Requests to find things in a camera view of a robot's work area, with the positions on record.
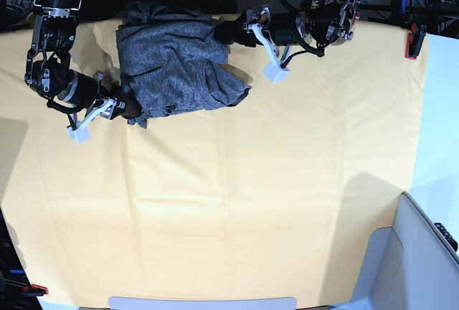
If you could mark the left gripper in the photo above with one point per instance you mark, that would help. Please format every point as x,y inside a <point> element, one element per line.
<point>282,35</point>

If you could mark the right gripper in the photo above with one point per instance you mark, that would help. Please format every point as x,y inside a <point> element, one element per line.
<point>81,98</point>

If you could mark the grey long-sleeve shirt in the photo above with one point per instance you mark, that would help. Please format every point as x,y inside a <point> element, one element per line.
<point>170,62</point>

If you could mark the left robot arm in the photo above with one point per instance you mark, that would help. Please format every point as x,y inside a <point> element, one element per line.
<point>312,27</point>

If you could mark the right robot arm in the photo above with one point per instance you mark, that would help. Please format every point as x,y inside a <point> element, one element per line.
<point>53,36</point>

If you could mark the yellow table cloth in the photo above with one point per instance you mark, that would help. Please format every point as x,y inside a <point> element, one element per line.
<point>276,197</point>

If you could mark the red black clamp right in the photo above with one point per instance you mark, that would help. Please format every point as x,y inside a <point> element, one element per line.
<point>415,39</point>

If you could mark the red black clamp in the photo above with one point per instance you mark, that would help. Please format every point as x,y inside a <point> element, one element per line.
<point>415,39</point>
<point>34,290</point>

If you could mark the red black clamp left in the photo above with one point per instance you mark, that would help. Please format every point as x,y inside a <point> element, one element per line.
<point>34,290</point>

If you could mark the white storage bin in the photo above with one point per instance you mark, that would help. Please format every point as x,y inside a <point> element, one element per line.
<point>408,265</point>

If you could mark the black remote on bin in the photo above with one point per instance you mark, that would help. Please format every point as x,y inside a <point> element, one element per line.
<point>449,238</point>

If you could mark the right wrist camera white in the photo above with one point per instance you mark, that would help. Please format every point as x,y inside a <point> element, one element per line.
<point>79,135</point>

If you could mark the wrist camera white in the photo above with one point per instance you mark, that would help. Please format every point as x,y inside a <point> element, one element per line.
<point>79,135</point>
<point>275,73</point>

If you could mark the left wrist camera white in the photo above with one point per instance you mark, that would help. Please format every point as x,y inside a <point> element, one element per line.
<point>275,73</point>

